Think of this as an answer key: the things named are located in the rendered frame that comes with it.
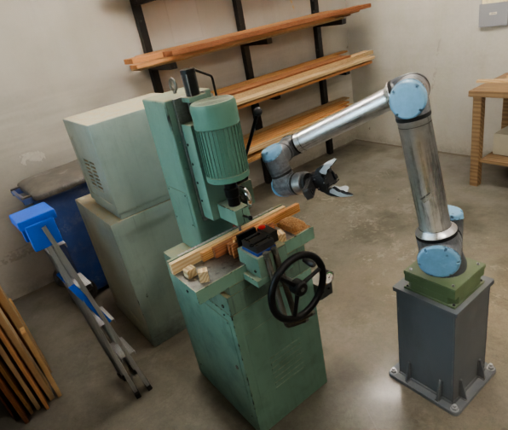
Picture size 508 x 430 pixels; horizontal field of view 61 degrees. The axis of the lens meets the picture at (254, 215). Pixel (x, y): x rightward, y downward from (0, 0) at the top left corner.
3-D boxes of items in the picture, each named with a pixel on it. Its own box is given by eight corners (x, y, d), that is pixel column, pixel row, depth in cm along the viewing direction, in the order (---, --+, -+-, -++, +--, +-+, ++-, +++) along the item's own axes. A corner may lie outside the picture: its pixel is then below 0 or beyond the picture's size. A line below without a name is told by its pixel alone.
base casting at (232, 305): (230, 317, 172) (226, 299, 168) (166, 267, 216) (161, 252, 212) (311, 266, 194) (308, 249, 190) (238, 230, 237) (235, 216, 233)
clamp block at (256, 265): (260, 280, 163) (256, 259, 159) (239, 267, 174) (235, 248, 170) (290, 262, 170) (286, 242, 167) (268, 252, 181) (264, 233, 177)
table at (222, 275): (211, 316, 154) (208, 303, 151) (173, 284, 177) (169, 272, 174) (331, 244, 183) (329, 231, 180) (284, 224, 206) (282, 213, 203)
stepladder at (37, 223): (131, 406, 234) (18, 226, 177) (112, 382, 253) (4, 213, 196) (156, 385, 242) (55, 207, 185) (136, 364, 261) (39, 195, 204)
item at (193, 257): (173, 275, 172) (170, 264, 170) (171, 273, 173) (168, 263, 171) (286, 215, 201) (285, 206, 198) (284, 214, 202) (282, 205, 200)
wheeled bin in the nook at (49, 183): (75, 315, 320) (22, 196, 278) (53, 289, 359) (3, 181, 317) (151, 273, 353) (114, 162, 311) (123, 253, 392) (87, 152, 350)
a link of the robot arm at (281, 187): (266, 181, 182) (275, 201, 185) (286, 177, 172) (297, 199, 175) (279, 171, 187) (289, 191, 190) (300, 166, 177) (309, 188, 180)
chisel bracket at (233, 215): (239, 229, 178) (234, 212, 174) (220, 221, 189) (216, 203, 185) (252, 223, 181) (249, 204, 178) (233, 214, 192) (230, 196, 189)
